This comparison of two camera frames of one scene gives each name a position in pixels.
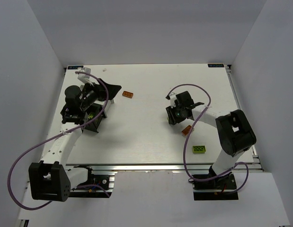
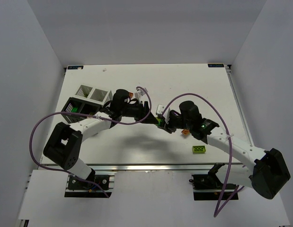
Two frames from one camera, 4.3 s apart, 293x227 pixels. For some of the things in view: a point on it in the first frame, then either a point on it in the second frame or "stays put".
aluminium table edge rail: (195, 168) stays put
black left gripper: (100, 90) → (144, 110)
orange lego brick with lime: (186, 131) stays put
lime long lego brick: (199, 149) stays put
